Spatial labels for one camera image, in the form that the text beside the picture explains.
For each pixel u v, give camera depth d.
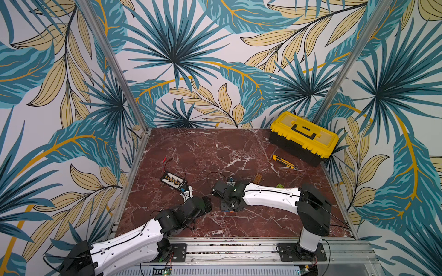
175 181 0.94
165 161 1.03
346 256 0.75
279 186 0.93
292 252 0.73
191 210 0.59
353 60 0.84
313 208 0.45
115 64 0.85
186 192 0.72
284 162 1.03
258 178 0.97
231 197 0.60
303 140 0.95
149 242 0.51
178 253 0.74
